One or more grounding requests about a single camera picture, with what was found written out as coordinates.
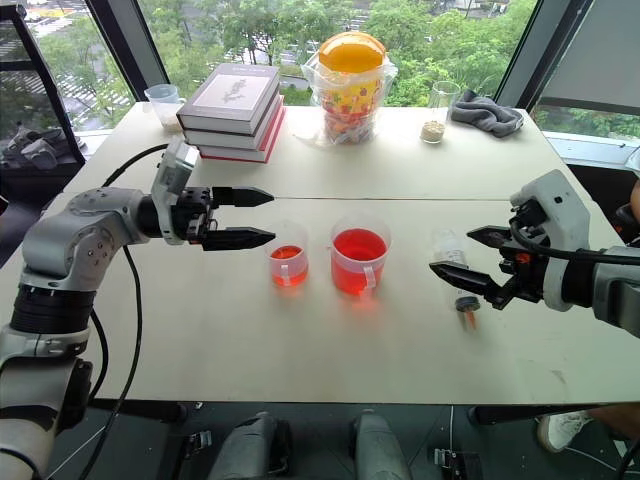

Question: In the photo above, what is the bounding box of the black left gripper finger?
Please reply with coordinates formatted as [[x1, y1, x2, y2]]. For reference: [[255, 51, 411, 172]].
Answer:
[[211, 186, 276, 209], [201, 227, 278, 253]]

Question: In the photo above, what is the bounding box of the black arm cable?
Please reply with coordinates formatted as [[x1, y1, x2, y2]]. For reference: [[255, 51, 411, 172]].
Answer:
[[84, 143, 171, 480], [509, 219, 640, 267]]

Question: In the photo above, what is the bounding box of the person's bare leg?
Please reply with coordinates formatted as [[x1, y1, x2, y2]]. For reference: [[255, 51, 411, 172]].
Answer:
[[583, 404, 640, 444]]

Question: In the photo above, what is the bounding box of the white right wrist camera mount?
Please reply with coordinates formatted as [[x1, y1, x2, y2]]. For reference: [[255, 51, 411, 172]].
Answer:
[[509, 169, 593, 312]]

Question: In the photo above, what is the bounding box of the large beaker red liquid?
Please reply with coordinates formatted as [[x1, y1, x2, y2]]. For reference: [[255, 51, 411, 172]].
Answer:
[[329, 211, 393, 300]]

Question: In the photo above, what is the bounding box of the grey bundle by window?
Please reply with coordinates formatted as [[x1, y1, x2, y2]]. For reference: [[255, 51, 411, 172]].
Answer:
[[0, 125, 77, 172]]

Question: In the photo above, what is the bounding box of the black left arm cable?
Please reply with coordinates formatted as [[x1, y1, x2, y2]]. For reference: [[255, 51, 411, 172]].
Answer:
[[84, 143, 171, 480]]

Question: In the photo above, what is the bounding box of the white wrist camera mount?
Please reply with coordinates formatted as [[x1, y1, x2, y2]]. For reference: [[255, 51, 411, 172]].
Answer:
[[150, 138, 201, 247], [509, 169, 593, 312]]

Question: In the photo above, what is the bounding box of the candy jar with orange lid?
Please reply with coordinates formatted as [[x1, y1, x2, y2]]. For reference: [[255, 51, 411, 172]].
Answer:
[[317, 30, 389, 147]]

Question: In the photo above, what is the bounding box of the grey cloth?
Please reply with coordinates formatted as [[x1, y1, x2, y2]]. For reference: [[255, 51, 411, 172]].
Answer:
[[450, 89, 525, 139]]

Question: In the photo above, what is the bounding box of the white sneaker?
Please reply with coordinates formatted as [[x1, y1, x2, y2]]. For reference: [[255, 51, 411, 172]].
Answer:
[[536, 410, 595, 454]]

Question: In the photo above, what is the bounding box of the small beaker red liquid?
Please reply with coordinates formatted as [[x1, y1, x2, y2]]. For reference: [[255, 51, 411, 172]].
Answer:
[[264, 219, 309, 292]]

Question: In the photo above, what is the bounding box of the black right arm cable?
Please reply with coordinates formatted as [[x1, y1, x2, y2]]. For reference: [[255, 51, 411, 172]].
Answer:
[[509, 219, 640, 267]]

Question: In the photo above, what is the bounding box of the dark rounded robot leg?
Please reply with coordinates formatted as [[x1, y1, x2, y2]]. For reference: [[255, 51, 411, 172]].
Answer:
[[351, 408, 414, 480], [206, 411, 294, 480]]

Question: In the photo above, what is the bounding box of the grey hardcover book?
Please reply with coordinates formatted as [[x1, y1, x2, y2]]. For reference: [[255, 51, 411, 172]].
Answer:
[[175, 62, 282, 136]]

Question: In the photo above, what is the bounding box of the clear plastic bag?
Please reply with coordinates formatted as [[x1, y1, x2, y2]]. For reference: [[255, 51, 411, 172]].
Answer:
[[298, 48, 400, 150]]

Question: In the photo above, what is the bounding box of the dark book with white pages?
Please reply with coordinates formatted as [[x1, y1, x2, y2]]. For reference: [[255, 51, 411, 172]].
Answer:
[[181, 93, 285, 152]]

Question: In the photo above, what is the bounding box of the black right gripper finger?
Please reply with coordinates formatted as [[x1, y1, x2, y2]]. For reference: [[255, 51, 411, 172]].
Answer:
[[465, 225, 514, 250], [428, 262, 502, 302]]

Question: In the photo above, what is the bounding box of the black metal rack frame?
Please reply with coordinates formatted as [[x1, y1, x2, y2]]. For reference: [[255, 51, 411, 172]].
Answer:
[[0, 3, 87, 169]]

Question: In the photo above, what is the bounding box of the red hardcover book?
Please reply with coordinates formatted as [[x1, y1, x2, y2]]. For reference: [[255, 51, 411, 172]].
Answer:
[[196, 105, 287, 165]]

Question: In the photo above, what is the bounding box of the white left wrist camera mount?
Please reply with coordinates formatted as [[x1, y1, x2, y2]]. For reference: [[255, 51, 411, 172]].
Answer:
[[150, 138, 201, 247]]

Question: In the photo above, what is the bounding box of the empty clear plastic beaker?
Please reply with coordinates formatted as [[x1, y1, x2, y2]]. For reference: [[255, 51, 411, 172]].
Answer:
[[143, 83, 188, 133]]

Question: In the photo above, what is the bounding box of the clear plastic syringe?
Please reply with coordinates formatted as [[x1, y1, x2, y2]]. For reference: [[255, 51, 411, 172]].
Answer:
[[430, 228, 484, 332]]

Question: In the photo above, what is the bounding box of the tall glass with beans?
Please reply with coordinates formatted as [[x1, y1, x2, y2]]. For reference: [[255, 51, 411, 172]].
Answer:
[[419, 80, 462, 146]]

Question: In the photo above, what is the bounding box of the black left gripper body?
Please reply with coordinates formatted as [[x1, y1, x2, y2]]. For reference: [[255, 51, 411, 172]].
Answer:
[[171, 186, 220, 246]]

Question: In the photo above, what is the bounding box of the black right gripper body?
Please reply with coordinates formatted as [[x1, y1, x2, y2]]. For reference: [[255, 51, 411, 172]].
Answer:
[[486, 199, 547, 307]]

